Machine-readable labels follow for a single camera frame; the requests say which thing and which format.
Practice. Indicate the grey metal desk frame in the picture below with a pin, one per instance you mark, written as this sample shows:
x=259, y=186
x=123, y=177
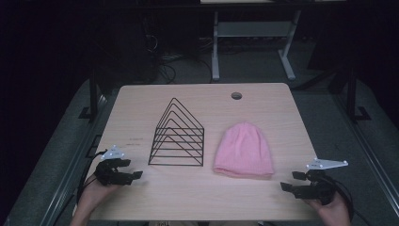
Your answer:
x=254, y=29

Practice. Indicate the grey metal rail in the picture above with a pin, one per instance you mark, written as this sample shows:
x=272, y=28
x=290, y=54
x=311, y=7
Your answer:
x=73, y=172
x=367, y=147

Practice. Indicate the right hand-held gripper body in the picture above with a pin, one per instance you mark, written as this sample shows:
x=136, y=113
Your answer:
x=321, y=185

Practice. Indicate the person's right hand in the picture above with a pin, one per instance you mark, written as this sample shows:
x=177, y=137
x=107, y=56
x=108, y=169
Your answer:
x=331, y=212

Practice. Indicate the black metal stand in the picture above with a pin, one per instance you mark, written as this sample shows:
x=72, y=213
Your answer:
x=353, y=94
x=93, y=94

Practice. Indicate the person's left hand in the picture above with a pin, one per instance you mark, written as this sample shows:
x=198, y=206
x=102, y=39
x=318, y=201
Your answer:
x=94, y=194

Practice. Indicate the pink knitted beanie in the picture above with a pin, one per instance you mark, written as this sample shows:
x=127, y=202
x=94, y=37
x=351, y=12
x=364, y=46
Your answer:
x=244, y=152

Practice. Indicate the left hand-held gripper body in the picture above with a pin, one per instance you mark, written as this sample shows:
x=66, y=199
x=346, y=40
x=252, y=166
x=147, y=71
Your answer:
x=106, y=174

